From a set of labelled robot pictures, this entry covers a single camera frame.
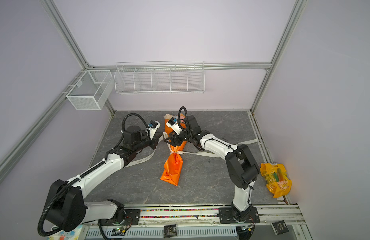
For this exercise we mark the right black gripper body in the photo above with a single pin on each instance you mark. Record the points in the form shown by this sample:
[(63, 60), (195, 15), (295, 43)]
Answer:
[(185, 137)]

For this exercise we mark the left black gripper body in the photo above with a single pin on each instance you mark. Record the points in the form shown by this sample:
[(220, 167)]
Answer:
[(145, 142)]

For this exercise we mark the cream fake rose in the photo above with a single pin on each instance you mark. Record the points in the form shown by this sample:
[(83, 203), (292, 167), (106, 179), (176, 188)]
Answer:
[(168, 116)]

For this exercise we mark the orange wrapping paper sheet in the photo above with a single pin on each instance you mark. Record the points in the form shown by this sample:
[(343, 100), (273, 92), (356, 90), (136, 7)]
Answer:
[(173, 165)]

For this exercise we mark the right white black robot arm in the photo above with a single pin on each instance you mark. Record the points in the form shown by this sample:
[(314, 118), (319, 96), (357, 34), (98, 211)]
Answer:
[(242, 167)]

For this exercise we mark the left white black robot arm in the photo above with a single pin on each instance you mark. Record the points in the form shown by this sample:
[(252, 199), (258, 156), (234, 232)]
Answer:
[(65, 208)]

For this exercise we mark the black square card middle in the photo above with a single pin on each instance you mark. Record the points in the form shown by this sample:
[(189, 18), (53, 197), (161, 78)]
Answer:
[(170, 231)]

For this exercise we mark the black square card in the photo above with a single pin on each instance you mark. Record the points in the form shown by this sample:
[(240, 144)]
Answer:
[(170, 231), (280, 227)]

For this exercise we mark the yellow snack bag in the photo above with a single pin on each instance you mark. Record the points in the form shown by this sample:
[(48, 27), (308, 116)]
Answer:
[(278, 182)]

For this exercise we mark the tissue pack with elephant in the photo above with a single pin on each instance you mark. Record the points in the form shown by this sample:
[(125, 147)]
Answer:
[(78, 233)]

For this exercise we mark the black square card right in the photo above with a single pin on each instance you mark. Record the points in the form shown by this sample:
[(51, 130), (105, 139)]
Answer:
[(280, 227)]

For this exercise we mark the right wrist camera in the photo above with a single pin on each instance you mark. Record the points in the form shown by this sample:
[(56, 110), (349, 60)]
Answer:
[(175, 125)]

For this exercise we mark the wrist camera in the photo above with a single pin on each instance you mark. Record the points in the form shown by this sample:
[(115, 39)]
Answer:
[(153, 126), (175, 125)]

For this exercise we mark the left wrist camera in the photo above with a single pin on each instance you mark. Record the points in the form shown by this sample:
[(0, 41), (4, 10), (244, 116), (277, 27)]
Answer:
[(153, 126)]

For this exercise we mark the long white wire rack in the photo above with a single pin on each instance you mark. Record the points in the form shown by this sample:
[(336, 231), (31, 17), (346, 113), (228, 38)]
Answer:
[(160, 77)]

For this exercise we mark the small white wire basket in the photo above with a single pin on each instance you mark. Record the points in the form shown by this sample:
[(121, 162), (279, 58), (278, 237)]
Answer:
[(91, 90)]

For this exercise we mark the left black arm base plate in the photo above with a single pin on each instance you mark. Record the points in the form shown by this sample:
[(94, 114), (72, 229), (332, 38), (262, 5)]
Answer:
[(130, 217)]

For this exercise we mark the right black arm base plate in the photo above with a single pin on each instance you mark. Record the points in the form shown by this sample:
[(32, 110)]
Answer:
[(232, 215)]

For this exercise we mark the white slotted cable duct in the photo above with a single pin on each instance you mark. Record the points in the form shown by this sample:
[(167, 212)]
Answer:
[(180, 232)]

